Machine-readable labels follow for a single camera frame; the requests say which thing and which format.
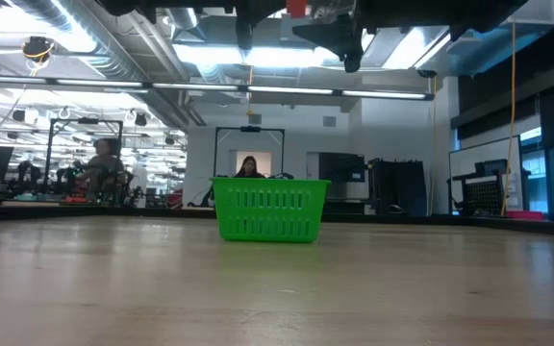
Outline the whiteboard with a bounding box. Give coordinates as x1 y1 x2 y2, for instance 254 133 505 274
448 136 523 212

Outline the yellow hanging cable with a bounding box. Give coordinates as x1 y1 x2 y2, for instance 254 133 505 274
499 18 518 217

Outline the black aluminium table frame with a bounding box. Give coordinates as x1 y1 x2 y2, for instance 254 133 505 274
0 201 554 237

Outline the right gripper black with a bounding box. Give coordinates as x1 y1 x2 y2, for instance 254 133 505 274
291 0 451 74

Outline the black cabinet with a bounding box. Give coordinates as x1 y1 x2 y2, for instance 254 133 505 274
366 158 428 216

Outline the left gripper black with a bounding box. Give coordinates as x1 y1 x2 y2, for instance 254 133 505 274
154 0 287 52

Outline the yellow black cord reel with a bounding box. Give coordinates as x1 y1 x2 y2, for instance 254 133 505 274
20 36 57 63

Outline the black pegboard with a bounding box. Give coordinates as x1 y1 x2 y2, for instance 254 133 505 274
463 179 505 216

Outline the green plastic basket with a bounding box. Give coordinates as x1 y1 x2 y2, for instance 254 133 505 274
211 177 332 244

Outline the person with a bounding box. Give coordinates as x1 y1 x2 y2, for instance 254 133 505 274
233 155 266 180
75 137 128 203

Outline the black desk with pegboard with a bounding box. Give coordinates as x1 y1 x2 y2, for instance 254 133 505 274
447 160 532 217

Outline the long ceiling light bar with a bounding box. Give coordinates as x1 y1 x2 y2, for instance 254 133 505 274
0 74 436 102

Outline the black rig frame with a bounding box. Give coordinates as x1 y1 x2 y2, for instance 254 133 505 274
213 126 287 180
44 117 124 193

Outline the red plastic item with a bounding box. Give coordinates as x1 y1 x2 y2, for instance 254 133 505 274
506 210 545 221

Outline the black wall monitor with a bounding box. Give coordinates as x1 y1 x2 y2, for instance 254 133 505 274
317 152 366 184

